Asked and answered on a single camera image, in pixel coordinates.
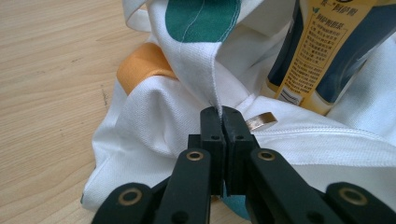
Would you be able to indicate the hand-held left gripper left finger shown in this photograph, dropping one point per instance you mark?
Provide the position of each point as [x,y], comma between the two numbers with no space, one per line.
[214,149]

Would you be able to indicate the yellow and dark blue bottle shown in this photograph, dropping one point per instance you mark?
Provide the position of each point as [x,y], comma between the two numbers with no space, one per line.
[314,56]

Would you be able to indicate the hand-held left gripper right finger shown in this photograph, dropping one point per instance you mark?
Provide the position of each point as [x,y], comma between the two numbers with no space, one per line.
[236,149]

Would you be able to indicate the white orange green cloth bag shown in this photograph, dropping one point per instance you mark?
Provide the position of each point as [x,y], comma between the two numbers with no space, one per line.
[155,124]

